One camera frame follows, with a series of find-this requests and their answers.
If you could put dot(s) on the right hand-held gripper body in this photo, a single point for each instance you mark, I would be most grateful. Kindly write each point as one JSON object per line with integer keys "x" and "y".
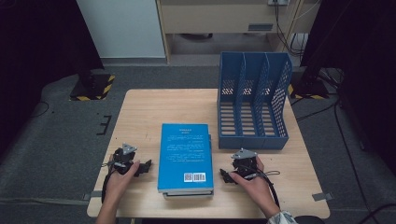
{"x": 244, "y": 163}

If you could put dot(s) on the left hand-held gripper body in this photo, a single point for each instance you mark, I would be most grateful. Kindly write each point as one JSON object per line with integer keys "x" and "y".
{"x": 123, "y": 157}

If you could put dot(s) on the blue file rack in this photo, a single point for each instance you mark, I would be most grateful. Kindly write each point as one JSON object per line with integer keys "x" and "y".
{"x": 252, "y": 141}

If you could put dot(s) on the blue book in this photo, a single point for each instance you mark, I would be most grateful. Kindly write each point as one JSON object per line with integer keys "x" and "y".
{"x": 185, "y": 155}

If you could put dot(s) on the black book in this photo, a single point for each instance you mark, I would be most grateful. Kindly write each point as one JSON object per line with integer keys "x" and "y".
{"x": 186, "y": 193}

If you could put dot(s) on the person's left hand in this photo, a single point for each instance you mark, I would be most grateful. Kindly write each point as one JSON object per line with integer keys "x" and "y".
{"x": 118, "y": 185}

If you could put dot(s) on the person's right hand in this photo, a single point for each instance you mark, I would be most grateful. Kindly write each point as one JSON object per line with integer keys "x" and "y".
{"x": 258, "y": 189}

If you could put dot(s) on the black tape marks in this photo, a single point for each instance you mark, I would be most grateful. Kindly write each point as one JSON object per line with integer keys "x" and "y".
{"x": 106, "y": 125}

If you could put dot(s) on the grey tape strip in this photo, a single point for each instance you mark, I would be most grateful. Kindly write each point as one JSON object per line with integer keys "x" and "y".
{"x": 322, "y": 196}
{"x": 93, "y": 195}

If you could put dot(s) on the grey floor mat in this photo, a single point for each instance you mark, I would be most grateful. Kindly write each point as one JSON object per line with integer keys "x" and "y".
{"x": 62, "y": 149}

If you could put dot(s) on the striped stand base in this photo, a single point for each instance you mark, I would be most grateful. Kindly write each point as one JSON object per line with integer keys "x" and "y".
{"x": 311, "y": 90}
{"x": 99, "y": 87}

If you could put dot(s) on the black round object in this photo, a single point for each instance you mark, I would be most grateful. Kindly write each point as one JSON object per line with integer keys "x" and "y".
{"x": 309, "y": 220}

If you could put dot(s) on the white panel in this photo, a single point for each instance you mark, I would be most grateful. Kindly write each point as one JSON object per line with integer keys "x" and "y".
{"x": 124, "y": 28}

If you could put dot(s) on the grey vent plate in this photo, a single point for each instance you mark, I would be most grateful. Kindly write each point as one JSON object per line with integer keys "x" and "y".
{"x": 260, "y": 27}

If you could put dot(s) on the black curtain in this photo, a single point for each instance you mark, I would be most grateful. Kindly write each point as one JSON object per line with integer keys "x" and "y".
{"x": 37, "y": 46}
{"x": 364, "y": 46}

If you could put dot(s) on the beige cabinet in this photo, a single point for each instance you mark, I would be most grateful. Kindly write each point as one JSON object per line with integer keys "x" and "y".
{"x": 218, "y": 18}

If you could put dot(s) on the white power strip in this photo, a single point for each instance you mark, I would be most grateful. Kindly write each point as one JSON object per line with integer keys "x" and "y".
{"x": 278, "y": 2}

